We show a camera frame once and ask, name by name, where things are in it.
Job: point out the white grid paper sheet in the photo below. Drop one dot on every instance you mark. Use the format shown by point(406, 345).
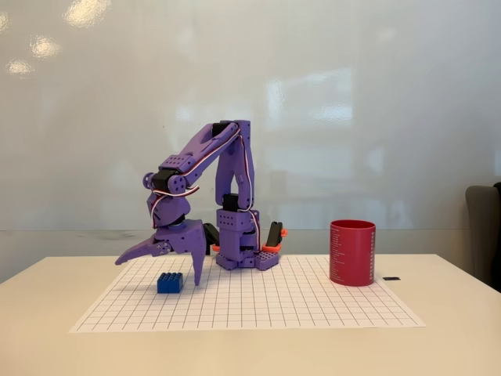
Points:
point(254, 305)

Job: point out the purple robot arm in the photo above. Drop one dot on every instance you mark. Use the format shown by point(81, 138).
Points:
point(231, 172)

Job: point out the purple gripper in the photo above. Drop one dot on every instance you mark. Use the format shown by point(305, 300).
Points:
point(181, 237)

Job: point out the blue toy brick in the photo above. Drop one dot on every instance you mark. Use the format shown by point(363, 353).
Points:
point(170, 283)

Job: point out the red cup with white print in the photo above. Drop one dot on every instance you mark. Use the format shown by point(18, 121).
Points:
point(352, 254)

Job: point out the dark grey chair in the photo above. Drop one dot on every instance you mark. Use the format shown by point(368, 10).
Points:
point(483, 235)

